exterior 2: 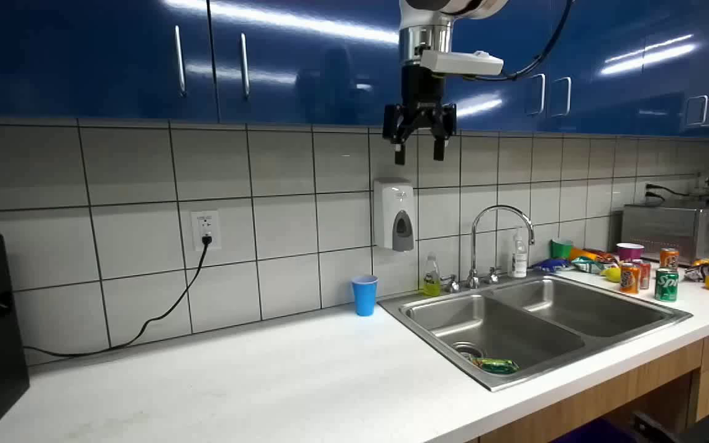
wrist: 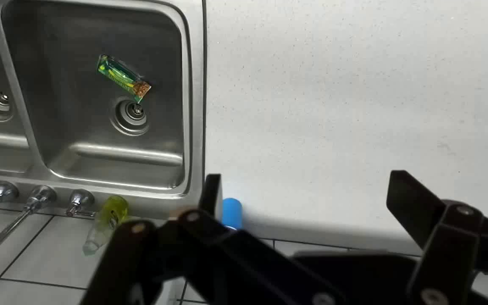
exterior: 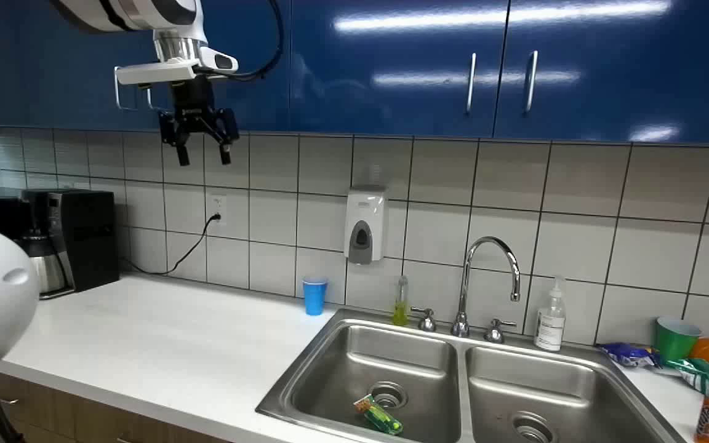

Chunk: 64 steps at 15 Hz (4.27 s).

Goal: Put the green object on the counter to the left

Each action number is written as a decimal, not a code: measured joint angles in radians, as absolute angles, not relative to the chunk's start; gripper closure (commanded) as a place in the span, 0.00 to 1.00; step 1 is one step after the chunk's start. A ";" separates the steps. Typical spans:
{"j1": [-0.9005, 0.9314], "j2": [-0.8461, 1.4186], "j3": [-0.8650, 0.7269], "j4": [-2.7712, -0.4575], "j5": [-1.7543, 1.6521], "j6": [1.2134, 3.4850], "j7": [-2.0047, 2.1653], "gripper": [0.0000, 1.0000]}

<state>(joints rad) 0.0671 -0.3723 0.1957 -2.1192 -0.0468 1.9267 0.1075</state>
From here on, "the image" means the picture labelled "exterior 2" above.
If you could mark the stainless steel double sink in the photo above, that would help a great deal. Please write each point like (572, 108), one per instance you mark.
(583, 309)

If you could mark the orange snack bag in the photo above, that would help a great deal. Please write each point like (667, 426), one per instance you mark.
(589, 254)

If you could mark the red soda can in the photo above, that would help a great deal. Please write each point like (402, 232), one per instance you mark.
(645, 274)

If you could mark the green soda can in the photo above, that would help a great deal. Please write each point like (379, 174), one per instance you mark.
(664, 285)

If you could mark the clear pump soap bottle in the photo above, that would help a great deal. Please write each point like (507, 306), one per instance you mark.
(520, 265)

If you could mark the orange soda can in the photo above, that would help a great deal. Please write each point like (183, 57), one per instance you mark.
(628, 280)
(669, 259)

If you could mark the white wall soap dispenser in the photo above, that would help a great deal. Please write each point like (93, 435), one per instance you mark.
(392, 210)

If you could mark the yellow lemon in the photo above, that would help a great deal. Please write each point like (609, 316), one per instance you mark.
(610, 274)

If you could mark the green snack packet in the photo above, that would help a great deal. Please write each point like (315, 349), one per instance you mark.
(497, 365)

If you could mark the white wall outlet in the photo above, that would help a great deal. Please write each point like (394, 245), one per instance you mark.
(204, 222)

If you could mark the green dish soap bottle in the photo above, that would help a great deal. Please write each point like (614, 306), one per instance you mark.
(431, 285)

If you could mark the blue snack bag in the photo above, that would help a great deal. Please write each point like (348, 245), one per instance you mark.
(549, 268)

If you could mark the chrome gooseneck faucet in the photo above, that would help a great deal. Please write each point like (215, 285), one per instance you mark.
(472, 254)

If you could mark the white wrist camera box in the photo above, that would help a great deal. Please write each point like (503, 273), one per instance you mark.
(460, 62)

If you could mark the green plastic cup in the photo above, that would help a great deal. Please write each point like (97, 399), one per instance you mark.
(559, 252)

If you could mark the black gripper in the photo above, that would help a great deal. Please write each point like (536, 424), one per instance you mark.
(422, 87)

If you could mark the stainless toaster oven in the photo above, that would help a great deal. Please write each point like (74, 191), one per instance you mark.
(669, 232)

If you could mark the blue plastic cup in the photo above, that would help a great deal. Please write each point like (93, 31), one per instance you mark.
(362, 296)

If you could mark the green snack bag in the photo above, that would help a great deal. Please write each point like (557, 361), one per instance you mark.
(589, 268)

